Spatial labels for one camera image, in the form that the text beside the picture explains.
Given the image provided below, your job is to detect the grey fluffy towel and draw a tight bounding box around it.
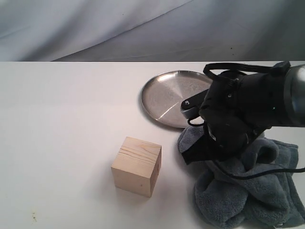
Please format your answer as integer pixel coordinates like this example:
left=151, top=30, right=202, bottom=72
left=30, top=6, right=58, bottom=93
left=193, top=135, right=305, bottom=229

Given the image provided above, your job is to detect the black cable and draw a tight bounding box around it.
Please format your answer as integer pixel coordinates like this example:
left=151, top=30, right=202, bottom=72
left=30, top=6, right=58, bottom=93
left=187, top=61, right=305, bottom=179

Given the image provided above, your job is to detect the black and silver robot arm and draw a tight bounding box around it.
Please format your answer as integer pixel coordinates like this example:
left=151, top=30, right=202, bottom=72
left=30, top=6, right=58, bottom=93
left=181, top=62, right=305, bottom=164

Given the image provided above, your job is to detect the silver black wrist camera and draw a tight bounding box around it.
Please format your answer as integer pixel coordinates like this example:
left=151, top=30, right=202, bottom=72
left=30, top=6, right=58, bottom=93
left=180, top=90, right=208, bottom=119

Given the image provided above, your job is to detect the light wooden cube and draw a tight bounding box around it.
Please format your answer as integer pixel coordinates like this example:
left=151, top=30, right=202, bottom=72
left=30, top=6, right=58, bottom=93
left=111, top=137, right=162, bottom=198

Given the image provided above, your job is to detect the round stainless steel plate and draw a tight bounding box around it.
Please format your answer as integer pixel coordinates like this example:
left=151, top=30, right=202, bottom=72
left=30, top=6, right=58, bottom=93
left=140, top=70, right=212, bottom=128

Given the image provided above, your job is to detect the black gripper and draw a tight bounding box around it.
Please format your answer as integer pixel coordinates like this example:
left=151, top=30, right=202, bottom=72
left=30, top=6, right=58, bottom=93
left=182, top=105, right=262, bottom=165

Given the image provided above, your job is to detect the grey fabric backdrop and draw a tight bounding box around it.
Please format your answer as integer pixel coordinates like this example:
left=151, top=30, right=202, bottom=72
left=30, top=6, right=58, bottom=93
left=0, top=0, right=305, bottom=62

